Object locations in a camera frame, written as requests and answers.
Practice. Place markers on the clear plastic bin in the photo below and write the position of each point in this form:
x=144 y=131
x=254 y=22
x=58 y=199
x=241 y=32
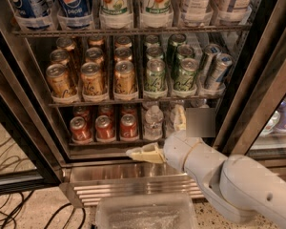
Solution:
x=156 y=211

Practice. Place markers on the open fridge glass door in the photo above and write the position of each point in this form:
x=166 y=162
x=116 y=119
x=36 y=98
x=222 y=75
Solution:
x=23 y=93

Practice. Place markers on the silver blue can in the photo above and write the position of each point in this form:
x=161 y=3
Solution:
x=209 y=53
x=222 y=63

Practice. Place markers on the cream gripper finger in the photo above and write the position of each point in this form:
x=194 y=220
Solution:
x=148 y=153
x=179 y=118

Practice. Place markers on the front dark green can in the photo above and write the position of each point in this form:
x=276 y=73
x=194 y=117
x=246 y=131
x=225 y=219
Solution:
x=186 y=74

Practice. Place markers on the middle clear water bottle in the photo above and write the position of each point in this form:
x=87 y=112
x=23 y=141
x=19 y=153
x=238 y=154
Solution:
x=172 y=120

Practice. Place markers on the front silver blue can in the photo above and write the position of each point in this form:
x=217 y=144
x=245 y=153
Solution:
x=222 y=63

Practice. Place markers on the back left red can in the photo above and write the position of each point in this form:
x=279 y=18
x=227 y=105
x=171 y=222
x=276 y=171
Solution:
x=82 y=111

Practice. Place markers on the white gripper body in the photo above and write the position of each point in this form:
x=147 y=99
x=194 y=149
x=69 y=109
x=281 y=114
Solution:
x=180 y=151

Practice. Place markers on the red can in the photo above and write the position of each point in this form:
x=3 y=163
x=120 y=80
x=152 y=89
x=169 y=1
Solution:
x=79 y=129
x=106 y=110
x=82 y=111
x=104 y=127
x=128 y=109
x=128 y=126

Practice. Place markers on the light green can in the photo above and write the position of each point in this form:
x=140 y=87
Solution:
x=155 y=76
x=151 y=40
x=154 y=52

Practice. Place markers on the middle centre gold can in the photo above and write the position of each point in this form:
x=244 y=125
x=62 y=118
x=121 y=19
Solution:
x=94 y=54

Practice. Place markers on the back silver blue can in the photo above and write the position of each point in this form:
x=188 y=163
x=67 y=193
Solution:
x=209 y=53

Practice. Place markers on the back right gold can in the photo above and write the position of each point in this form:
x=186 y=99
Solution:
x=123 y=41

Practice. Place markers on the back left gold can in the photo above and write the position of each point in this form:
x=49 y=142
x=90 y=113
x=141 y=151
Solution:
x=67 y=43

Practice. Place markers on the front middle gold can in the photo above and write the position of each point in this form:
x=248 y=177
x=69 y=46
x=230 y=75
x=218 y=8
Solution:
x=92 y=78

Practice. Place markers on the top wire shelf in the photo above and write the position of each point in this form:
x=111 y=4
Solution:
x=132 y=31

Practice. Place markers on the front left gold can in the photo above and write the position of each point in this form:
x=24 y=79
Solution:
x=58 y=76

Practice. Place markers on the steel fridge base grille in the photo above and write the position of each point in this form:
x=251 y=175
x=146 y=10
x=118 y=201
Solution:
x=85 y=186

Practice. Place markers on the front right gold can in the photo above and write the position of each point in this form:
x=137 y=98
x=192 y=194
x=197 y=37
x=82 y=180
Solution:
x=124 y=77

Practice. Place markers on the back dark green can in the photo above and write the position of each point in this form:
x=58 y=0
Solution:
x=174 y=41

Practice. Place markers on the wire shelf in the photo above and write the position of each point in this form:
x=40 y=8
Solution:
x=132 y=31
x=137 y=100
x=139 y=142

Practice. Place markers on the back centre gold can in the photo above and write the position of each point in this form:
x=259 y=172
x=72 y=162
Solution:
x=96 y=41

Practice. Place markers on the clear water bottle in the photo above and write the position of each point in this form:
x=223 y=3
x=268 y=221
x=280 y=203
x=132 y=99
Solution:
x=172 y=120
x=153 y=123

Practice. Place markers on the bottom wire shelf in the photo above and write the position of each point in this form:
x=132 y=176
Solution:
x=139 y=142

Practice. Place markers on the back middle red can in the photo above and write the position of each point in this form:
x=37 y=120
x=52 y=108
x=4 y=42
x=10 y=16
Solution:
x=106 y=110

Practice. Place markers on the right fridge glass door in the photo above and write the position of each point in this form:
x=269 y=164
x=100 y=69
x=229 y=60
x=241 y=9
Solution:
x=269 y=91

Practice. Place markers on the left clear water bottle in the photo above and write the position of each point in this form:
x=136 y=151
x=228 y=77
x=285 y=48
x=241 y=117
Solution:
x=153 y=123

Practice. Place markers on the front middle red can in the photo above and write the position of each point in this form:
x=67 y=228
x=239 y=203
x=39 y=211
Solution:
x=104 y=127

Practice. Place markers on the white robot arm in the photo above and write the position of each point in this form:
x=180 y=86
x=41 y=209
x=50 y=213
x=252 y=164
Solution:
x=237 y=186

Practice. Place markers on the middle left gold can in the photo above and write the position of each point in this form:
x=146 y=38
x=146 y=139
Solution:
x=61 y=56

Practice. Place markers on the dark green can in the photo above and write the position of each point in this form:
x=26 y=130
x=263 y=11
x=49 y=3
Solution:
x=182 y=52
x=186 y=74
x=174 y=41

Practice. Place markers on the middle dark green can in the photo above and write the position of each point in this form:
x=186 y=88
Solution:
x=182 y=52

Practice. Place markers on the gold can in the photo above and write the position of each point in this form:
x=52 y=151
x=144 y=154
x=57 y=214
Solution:
x=94 y=54
x=124 y=77
x=67 y=43
x=96 y=41
x=61 y=56
x=123 y=41
x=123 y=53
x=58 y=76
x=92 y=78

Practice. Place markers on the middle wire shelf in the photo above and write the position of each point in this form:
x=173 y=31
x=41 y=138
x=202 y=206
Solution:
x=137 y=100

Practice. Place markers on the back right red can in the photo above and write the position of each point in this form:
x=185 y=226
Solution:
x=128 y=109

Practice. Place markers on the middle right gold can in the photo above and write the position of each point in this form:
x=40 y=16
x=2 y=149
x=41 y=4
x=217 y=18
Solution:
x=123 y=53

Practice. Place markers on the front right red can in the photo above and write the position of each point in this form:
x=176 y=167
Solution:
x=128 y=126

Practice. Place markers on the front left red can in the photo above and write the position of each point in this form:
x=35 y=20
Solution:
x=79 y=129

